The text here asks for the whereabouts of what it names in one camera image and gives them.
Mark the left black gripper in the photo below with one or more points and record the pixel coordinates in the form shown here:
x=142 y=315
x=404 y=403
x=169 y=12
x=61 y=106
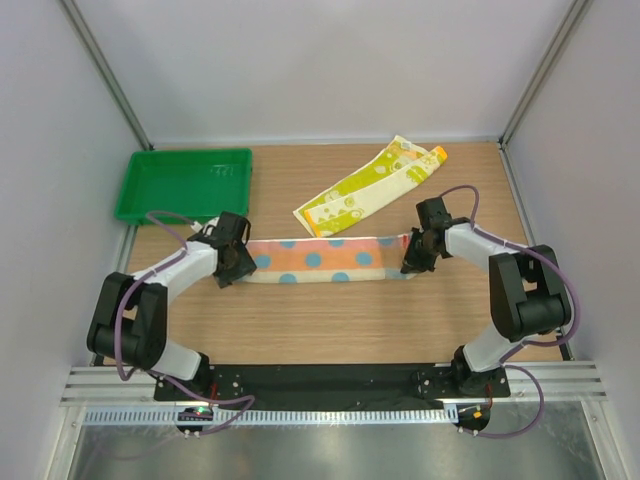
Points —
x=244 y=266

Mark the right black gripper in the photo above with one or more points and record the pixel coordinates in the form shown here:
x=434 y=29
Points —
x=412 y=263

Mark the polka dot striped towel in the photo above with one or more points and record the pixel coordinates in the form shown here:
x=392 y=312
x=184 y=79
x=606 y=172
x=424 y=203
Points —
x=328 y=260

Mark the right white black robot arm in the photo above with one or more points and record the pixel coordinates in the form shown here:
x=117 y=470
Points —
x=528 y=296

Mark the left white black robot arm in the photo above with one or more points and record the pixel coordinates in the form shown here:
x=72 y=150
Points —
x=130 y=321

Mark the green plastic tray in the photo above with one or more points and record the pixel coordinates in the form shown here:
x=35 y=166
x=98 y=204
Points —
x=197 y=184

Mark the green yellow patterned towel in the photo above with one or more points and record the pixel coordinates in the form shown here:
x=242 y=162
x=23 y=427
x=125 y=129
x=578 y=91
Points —
x=397 y=169

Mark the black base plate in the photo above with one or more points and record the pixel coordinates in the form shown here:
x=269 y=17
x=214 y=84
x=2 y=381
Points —
x=315 y=381

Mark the slotted cable duct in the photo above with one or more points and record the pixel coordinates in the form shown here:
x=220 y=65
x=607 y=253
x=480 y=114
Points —
x=198 y=417

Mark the aluminium front rail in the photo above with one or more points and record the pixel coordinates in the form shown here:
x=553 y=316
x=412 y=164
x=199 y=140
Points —
x=101 y=386

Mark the right aluminium frame post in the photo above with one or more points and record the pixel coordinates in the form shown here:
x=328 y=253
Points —
x=561 y=38

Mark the aluminium frame post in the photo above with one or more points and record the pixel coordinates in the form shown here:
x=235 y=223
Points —
x=561 y=38
x=99 y=60

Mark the left aluminium frame post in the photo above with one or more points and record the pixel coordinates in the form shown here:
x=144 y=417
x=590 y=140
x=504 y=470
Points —
x=99 y=60

